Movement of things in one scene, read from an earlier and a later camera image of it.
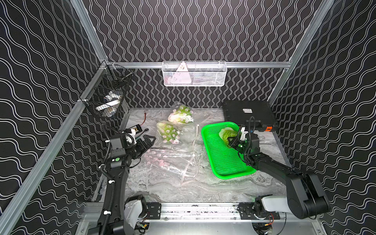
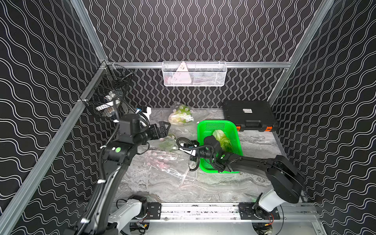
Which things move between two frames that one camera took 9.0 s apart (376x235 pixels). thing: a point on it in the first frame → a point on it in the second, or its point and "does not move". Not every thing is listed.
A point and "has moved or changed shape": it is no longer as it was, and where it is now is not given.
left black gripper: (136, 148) → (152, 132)
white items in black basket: (111, 101) does not move
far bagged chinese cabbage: (181, 113) does not move
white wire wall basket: (200, 73) does not move
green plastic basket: (224, 162) has moved or changed shape
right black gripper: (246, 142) → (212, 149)
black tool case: (253, 115) does not move
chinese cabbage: (227, 132) → (221, 136)
